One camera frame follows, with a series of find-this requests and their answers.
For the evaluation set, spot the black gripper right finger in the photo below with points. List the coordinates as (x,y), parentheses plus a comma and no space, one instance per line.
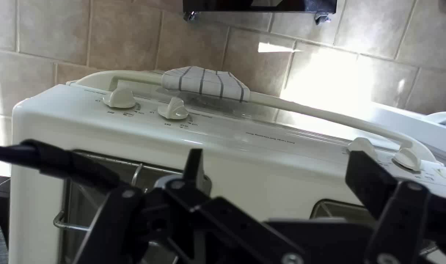
(408,221)

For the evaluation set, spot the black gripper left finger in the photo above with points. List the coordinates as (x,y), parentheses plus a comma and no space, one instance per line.
(217,229)

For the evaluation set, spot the white stove burner knob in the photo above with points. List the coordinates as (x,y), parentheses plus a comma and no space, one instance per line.
(408,160)
(362,146)
(173,111)
(119,99)

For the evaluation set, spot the white gas stove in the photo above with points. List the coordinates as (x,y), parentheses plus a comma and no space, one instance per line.
(261,166)

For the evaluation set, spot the white striped dish towel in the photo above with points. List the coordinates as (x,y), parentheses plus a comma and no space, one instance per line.
(205,83)

